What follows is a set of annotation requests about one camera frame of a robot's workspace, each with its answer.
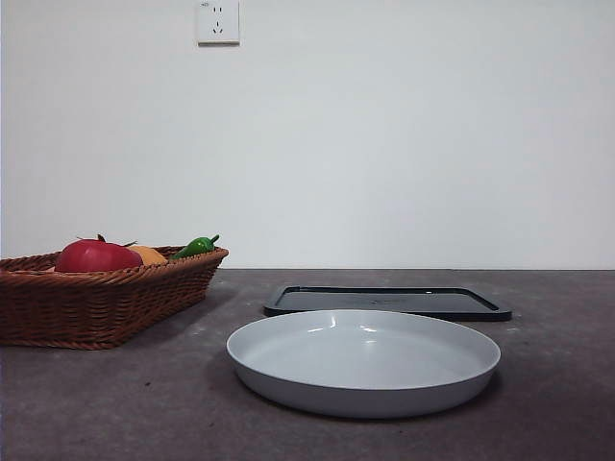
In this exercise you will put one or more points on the black rectangular tray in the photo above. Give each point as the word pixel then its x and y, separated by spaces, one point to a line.
pixel 432 302

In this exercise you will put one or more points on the pale grey round plate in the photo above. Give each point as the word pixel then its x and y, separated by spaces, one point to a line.
pixel 360 365

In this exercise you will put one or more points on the red tomato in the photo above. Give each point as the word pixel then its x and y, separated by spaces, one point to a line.
pixel 96 257

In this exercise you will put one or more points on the orange round fruit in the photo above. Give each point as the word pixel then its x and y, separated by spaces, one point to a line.
pixel 153 254

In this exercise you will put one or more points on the green chili pepper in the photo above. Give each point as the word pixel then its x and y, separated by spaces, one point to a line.
pixel 194 247

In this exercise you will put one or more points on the brown wicker basket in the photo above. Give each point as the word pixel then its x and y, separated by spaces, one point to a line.
pixel 96 307

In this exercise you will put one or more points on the white wall socket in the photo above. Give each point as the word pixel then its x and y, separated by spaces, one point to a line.
pixel 218 24

